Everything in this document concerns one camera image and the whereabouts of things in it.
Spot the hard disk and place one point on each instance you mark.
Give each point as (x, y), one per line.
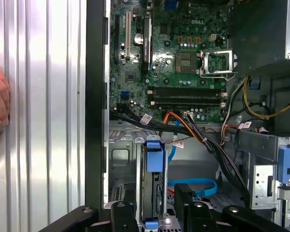
(154, 154)

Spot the metal optical drive cage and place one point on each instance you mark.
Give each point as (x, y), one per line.
(261, 183)

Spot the person's hand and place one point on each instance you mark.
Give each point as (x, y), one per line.
(0, 96)

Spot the white expansion slot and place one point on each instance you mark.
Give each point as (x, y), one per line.
(128, 36)

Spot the CPU socket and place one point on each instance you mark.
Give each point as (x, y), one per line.
(186, 62)

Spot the metal socket cover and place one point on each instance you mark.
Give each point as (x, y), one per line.
(217, 51)

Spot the metal disk bay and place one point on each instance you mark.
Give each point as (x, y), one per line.
(139, 169)

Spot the black open PC case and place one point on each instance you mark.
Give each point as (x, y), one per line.
(94, 96)

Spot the black expansion slot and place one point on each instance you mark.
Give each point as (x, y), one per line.
(116, 38)

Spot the silver coin cell battery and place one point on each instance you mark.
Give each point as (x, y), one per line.
(139, 39)

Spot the black RAM slot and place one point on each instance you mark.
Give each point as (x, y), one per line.
(183, 91)
(183, 101)

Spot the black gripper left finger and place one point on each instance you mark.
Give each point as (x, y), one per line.
(122, 217)

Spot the green motherboard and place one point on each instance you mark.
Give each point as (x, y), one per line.
(164, 79)

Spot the blue drive latch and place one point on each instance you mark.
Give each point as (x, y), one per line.
(288, 164)

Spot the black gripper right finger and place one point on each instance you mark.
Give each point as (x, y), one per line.
(191, 212)

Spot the grey power supply unit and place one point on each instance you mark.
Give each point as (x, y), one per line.
(256, 31)

